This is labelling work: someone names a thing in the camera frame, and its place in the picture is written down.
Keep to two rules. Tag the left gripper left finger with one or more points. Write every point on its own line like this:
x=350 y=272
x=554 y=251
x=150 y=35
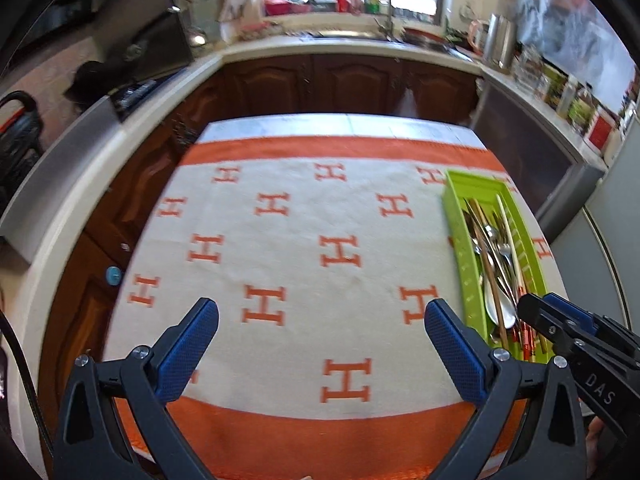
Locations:
x=91 y=442

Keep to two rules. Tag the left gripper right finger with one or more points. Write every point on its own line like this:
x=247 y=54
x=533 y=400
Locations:
x=549 y=442

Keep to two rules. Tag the bamboo chopstick with red band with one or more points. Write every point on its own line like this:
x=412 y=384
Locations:
x=520 y=288

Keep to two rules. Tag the steel spoon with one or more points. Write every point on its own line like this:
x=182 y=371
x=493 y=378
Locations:
x=508 y=313

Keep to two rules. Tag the kitchen faucet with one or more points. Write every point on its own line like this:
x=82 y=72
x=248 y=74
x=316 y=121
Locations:
x=384 y=19

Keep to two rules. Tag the person's right hand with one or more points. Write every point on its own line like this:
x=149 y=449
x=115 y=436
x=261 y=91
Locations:
x=593 y=435

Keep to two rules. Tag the green plastic utensil tray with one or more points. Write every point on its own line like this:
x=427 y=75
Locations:
x=530 y=246

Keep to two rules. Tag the wooden cabinet fronts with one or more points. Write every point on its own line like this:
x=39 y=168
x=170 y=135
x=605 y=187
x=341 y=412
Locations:
x=327 y=83

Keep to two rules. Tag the grey appliance with dark door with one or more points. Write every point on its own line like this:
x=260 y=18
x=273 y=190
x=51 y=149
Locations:
x=548 y=161

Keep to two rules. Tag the orange and cream H blanket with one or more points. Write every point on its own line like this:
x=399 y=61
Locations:
x=321 y=253

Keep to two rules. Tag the black red electric cooker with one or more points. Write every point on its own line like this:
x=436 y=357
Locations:
x=20 y=143

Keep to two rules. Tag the steel electric kettle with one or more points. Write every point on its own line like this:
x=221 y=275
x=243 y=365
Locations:
x=500 y=43

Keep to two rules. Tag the white cutting board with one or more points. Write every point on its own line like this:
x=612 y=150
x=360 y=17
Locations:
x=236 y=14

